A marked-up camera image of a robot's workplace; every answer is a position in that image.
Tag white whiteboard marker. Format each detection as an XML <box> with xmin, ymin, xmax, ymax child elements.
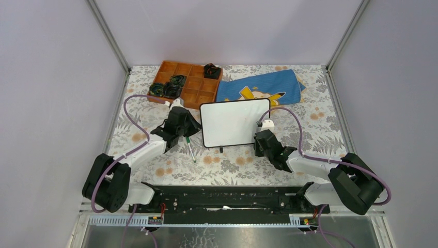
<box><xmin>187</xmin><ymin>141</ymin><xmax>196</xmax><ymax>163</ymax></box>

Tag black framed whiteboard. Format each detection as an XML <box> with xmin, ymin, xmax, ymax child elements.
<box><xmin>199</xmin><ymin>98</ymin><xmax>270</xmax><ymax>148</ymax></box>

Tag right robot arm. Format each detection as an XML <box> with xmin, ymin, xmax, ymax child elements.
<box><xmin>254</xmin><ymin>130</ymin><xmax>385</xmax><ymax>215</ymax></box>

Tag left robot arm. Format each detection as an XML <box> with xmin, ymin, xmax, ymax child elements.
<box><xmin>82</xmin><ymin>106</ymin><xmax>201</xmax><ymax>213</ymax></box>

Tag wooden compartment tray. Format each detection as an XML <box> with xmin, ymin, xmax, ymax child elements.
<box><xmin>147</xmin><ymin>60</ymin><xmax>223</xmax><ymax>109</ymax></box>

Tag floral tablecloth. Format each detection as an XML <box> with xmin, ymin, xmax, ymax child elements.
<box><xmin>108</xmin><ymin>65</ymin><xmax>347</xmax><ymax>185</ymax></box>

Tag blue cartoon cloth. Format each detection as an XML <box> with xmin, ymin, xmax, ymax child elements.
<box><xmin>215</xmin><ymin>69</ymin><xmax>306</xmax><ymax>106</ymax></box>

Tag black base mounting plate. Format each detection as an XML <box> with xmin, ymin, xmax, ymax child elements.
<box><xmin>129</xmin><ymin>184</ymin><xmax>330</xmax><ymax>218</ymax></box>

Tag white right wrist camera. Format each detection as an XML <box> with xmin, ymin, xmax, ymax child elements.
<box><xmin>256</xmin><ymin>119</ymin><xmax>275</xmax><ymax>132</ymax></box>

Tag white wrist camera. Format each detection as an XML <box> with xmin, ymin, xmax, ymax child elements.
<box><xmin>256</xmin><ymin>119</ymin><xmax>275</xmax><ymax>132</ymax></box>
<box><xmin>164</xmin><ymin>98</ymin><xmax>185</xmax><ymax>111</ymax></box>

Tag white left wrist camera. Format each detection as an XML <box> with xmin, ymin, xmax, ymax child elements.
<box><xmin>164</xmin><ymin>98</ymin><xmax>185</xmax><ymax>111</ymax></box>

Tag black coiled cable front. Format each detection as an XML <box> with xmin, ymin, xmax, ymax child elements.
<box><xmin>163</xmin><ymin>83</ymin><xmax>183</xmax><ymax>99</ymax></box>

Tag black coiled cable left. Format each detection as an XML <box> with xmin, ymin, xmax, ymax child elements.
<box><xmin>149</xmin><ymin>83</ymin><xmax>165</xmax><ymax>98</ymax></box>

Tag black coiled cable far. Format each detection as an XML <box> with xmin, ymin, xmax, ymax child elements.
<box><xmin>204</xmin><ymin>63</ymin><xmax>222</xmax><ymax>80</ymax></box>

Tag slotted cable duct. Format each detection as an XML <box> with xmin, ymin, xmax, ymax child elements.
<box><xmin>88</xmin><ymin>214</ymin><xmax>319</xmax><ymax>229</ymax></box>

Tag left aluminium frame post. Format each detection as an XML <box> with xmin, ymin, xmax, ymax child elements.
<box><xmin>85</xmin><ymin>0</ymin><xmax>130</xmax><ymax>73</ymax></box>

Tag aluminium frame post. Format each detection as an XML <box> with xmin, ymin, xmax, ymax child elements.
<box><xmin>325</xmin><ymin>0</ymin><xmax>370</xmax><ymax>71</ymax></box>
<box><xmin>85</xmin><ymin>0</ymin><xmax>130</xmax><ymax>73</ymax></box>

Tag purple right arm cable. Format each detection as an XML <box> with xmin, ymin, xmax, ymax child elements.
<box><xmin>258</xmin><ymin>106</ymin><xmax>392</xmax><ymax>206</ymax></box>

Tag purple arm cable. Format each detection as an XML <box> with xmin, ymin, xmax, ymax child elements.
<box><xmin>90</xmin><ymin>95</ymin><xmax>167</xmax><ymax>214</ymax></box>
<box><xmin>258</xmin><ymin>106</ymin><xmax>392</xmax><ymax>206</ymax></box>

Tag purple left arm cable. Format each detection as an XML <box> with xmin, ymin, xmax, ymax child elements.
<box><xmin>90</xmin><ymin>95</ymin><xmax>167</xmax><ymax>214</ymax></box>

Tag right aluminium frame post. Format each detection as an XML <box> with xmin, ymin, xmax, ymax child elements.
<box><xmin>325</xmin><ymin>0</ymin><xmax>370</xmax><ymax>71</ymax></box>

